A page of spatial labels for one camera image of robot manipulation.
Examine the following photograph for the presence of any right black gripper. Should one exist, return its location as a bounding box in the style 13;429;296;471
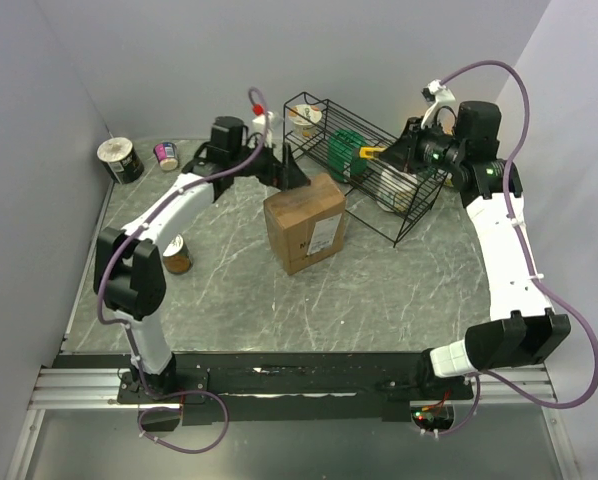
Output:
379;115;465;175

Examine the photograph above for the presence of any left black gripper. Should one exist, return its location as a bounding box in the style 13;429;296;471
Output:
231;136;311;192

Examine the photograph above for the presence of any brown cardboard express box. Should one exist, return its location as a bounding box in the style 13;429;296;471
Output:
263;173;346;275

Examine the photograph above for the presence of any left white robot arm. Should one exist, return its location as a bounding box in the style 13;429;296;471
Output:
93;112;310;402

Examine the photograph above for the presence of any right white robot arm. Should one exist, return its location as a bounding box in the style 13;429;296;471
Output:
379;101;571;399

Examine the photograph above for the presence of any white bowl in rack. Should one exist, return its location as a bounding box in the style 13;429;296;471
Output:
376;169;419;213

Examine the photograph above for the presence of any green plastic cup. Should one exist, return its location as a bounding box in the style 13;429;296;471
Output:
327;129;367;183

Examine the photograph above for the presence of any yogurt cup in rack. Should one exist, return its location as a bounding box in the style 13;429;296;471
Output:
288;103;323;139

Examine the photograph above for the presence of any purple yogurt cup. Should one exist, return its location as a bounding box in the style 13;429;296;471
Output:
153;142;179;172

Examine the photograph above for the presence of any brown tin can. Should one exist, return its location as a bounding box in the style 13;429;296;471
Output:
162;234;193;275

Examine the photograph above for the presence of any black paper cup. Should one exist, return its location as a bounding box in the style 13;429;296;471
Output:
96;137;144;185

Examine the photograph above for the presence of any circuit board with leds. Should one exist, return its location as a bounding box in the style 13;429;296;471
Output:
411;404;455;432

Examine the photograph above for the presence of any black wire rack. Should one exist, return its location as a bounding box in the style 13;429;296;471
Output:
283;92;446;245

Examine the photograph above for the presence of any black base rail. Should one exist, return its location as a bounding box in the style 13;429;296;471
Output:
53;352;503;426

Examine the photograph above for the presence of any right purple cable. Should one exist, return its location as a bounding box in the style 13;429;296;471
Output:
438;59;598;410

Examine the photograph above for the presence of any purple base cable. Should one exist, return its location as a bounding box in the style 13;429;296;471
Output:
137;388;237;456

